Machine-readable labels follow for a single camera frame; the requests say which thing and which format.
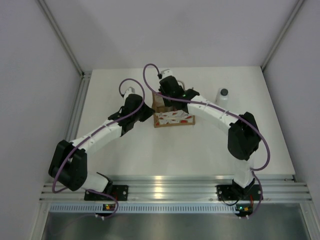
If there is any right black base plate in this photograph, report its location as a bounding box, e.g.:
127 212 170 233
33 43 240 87
216 184 240 202

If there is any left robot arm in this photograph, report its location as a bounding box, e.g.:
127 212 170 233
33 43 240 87
48 93 155 200

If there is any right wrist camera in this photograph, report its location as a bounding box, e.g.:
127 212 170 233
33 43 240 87
157 69 173 80

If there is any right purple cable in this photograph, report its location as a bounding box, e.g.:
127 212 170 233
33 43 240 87
142 63 271 221

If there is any aluminium frame post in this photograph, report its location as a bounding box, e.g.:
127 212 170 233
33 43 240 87
260 0 306 72
37 0 85 76

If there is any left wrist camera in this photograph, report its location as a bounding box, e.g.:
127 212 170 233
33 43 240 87
123 87 135 98

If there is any white bottle grey cap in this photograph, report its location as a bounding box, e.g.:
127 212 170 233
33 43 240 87
215 88 229 109

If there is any right aluminium frame post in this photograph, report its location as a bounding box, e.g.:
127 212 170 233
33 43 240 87
260 0 306 72

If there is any aluminium mounting rail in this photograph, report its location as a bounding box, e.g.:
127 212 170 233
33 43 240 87
39 174 312 202

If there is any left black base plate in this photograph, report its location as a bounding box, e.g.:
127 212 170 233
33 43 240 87
84 185 129 201

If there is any purple cable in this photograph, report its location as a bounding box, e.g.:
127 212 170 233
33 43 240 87
51 78 146 221
142 63 271 221

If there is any left aluminium frame post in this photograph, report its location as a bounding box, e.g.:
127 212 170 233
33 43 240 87
37 0 85 76

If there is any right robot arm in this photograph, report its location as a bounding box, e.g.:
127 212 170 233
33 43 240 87
158 73 261 199

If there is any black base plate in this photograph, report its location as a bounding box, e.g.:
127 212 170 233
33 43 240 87
84 185 129 201
216 184 240 202

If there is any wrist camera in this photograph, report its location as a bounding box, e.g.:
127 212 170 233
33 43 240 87
157 69 173 80
123 87 135 98

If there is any burlap watermelon canvas bag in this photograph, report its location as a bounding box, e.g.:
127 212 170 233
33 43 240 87
152 80 199 128

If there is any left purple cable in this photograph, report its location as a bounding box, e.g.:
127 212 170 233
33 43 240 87
51 78 146 221

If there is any white slotted cable duct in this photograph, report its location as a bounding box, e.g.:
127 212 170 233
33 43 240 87
49 202 253 214

